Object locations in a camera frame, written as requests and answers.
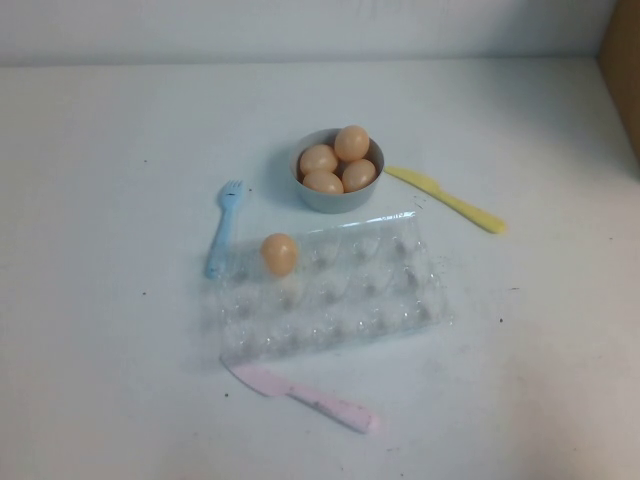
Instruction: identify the yellow plastic knife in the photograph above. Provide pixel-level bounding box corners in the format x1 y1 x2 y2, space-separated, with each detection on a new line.
383 165 507 235

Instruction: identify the beige egg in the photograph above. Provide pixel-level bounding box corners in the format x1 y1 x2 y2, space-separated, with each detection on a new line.
260 232 300 276
334 124 372 162
302 169 345 195
341 158 378 193
299 144 340 176

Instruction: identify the clear plastic egg box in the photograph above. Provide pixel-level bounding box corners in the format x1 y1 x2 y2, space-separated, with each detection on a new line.
198 209 456 369

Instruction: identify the pink plastic knife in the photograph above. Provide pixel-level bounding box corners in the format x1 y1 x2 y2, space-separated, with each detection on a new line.
223 363 381 435

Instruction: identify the grey round bowl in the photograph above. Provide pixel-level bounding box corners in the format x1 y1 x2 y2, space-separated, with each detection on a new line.
289 127 387 215

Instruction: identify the light blue plastic fork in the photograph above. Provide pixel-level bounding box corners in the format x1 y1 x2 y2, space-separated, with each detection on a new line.
203 179 245 280

